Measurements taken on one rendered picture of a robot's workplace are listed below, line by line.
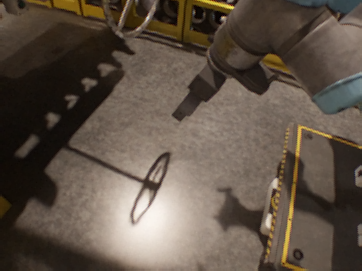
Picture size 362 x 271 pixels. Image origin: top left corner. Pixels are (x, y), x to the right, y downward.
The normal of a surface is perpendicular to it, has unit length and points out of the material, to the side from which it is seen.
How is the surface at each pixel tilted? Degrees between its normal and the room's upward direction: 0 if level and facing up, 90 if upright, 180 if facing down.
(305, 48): 71
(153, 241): 0
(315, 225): 0
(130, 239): 0
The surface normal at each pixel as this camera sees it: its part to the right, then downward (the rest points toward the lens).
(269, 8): -0.62, 0.57
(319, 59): -0.55, 0.36
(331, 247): 0.07, -0.65
